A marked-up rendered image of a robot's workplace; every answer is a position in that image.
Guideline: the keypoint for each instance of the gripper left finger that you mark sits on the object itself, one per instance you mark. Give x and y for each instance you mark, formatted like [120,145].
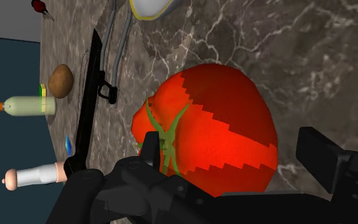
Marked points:
[126,192]

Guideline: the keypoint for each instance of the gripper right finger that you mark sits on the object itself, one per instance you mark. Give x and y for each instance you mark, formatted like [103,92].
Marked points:
[352,176]

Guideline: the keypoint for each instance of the small blue shard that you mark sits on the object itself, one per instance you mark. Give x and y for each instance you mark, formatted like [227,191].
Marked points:
[69,145]

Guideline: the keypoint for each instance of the red tomato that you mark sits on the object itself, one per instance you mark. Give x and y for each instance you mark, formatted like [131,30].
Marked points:
[228,130]

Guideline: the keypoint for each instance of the brown potato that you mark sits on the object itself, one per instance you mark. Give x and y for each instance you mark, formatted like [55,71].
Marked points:
[61,81]

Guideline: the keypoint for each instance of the pale green bottle, orange cap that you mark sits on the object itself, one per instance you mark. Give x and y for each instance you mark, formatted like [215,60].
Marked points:
[26,105]

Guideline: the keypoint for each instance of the small green and yellow block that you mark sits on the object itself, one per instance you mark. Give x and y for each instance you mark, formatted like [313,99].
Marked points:
[42,90]

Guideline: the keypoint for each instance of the grey tongs with black clip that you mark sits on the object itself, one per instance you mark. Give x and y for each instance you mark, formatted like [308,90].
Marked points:
[118,52]

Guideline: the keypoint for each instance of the white bowl with yellow rim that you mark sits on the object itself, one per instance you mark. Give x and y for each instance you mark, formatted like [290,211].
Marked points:
[150,7]

